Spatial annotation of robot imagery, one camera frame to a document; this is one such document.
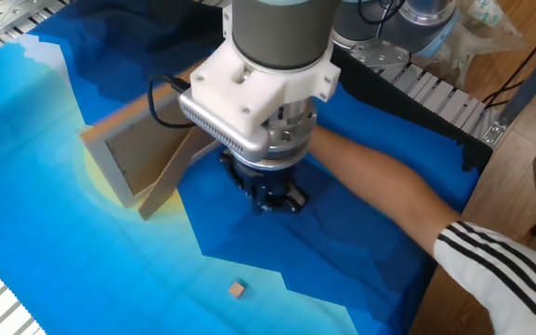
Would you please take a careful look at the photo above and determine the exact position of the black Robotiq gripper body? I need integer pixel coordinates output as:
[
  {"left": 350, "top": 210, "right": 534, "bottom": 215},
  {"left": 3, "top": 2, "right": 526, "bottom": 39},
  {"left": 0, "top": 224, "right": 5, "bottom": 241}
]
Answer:
[{"left": 218, "top": 148, "right": 300, "bottom": 208}]

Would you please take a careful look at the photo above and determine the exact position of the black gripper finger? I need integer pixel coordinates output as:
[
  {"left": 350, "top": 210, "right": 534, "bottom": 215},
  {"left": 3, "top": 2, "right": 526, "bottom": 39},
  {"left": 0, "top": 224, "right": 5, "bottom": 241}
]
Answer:
[
  {"left": 279, "top": 180, "right": 310, "bottom": 214},
  {"left": 248, "top": 188, "right": 281, "bottom": 216}
]

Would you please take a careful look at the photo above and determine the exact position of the wooden picture frame with stand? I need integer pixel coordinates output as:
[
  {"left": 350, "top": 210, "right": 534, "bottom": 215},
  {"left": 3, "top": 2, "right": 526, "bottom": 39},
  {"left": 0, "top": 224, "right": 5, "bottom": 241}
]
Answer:
[{"left": 79, "top": 60, "right": 223, "bottom": 221}]

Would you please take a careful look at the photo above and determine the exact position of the person's bare forearm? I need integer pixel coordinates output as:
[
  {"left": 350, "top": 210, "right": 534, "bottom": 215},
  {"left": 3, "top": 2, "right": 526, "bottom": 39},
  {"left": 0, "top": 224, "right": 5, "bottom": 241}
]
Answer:
[{"left": 306, "top": 124, "right": 465, "bottom": 258}]

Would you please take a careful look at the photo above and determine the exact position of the small wooden cube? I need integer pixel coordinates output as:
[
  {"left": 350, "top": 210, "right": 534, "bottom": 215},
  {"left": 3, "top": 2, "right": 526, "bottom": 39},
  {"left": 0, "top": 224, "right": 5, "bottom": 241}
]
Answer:
[{"left": 228, "top": 280, "right": 247, "bottom": 300}]

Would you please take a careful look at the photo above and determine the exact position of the blue mountain print cloth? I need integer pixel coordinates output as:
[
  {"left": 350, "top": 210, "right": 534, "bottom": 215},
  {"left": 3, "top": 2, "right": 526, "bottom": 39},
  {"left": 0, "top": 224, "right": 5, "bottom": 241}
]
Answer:
[{"left": 0, "top": 0, "right": 493, "bottom": 335}]

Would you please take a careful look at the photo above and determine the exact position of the white black-striped shirt sleeve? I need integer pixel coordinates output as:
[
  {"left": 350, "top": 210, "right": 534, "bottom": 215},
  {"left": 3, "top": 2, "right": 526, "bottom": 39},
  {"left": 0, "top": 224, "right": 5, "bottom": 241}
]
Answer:
[{"left": 432, "top": 220, "right": 536, "bottom": 335}]

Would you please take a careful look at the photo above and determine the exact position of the clear plastic bag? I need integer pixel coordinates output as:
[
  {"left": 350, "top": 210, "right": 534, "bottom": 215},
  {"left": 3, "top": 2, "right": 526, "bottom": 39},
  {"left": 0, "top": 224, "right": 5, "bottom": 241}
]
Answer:
[{"left": 449, "top": 0, "right": 528, "bottom": 87}]

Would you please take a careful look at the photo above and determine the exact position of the grey aluminium profile bar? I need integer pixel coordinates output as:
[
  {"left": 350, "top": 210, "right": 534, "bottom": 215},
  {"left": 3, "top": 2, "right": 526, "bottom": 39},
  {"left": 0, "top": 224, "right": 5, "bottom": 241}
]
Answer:
[{"left": 480, "top": 28, "right": 536, "bottom": 148}]

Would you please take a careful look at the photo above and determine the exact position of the silver metal plate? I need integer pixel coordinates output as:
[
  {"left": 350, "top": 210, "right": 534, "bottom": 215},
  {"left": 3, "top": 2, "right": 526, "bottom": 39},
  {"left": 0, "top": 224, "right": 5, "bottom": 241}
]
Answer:
[{"left": 0, "top": 0, "right": 60, "bottom": 34}]

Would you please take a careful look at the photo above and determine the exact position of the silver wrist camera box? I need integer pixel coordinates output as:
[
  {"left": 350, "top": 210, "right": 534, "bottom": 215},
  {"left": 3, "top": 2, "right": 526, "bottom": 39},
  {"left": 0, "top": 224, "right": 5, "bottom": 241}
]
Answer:
[{"left": 177, "top": 87, "right": 270, "bottom": 165}]

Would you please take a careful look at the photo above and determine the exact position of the white printed wrist mount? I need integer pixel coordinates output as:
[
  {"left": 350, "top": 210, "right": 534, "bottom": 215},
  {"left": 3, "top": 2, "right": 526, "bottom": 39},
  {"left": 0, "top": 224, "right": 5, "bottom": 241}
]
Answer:
[{"left": 189, "top": 4, "right": 342, "bottom": 132}]

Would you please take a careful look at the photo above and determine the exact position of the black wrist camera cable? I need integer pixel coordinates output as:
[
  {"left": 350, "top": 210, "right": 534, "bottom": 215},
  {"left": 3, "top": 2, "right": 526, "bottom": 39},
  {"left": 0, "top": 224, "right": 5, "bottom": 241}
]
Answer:
[{"left": 146, "top": 73, "right": 198, "bottom": 130}]

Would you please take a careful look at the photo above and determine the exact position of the black floor cable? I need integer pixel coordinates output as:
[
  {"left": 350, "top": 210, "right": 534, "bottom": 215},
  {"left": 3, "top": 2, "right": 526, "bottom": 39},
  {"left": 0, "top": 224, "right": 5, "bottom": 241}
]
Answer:
[{"left": 481, "top": 12, "right": 536, "bottom": 109}]

